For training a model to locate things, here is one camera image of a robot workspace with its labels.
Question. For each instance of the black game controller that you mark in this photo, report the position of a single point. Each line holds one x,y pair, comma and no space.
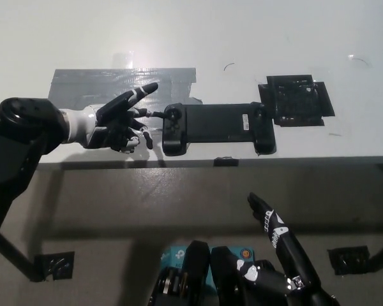
210,122

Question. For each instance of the grey duct tape patch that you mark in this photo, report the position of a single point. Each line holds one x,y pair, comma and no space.
169,79

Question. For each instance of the teal router box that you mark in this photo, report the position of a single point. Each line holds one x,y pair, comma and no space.
175,255

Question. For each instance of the black desk leg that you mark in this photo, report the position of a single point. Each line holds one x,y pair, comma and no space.
19,256

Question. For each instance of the white and black left hand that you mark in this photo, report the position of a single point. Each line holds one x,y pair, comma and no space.
79,124

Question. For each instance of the black and white right hand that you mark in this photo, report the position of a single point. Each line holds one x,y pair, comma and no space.
281,236

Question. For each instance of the black tape square patch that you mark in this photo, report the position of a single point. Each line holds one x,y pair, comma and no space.
295,100

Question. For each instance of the small black tape piece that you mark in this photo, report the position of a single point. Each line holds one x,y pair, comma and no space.
226,162

